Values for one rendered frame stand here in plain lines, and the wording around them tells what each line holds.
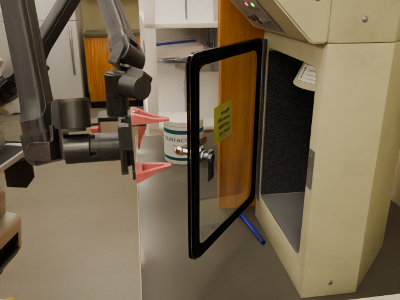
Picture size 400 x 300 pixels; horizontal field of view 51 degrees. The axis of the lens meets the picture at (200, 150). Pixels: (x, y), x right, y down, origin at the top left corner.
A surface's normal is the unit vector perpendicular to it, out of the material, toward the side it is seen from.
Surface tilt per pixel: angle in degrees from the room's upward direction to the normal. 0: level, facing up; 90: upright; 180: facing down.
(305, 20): 90
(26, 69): 76
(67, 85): 90
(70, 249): 0
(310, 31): 90
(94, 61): 90
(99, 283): 0
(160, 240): 0
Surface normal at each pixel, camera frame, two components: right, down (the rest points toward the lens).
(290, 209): 0.00, -0.93
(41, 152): -0.29, 0.12
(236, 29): 0.15, 0.35
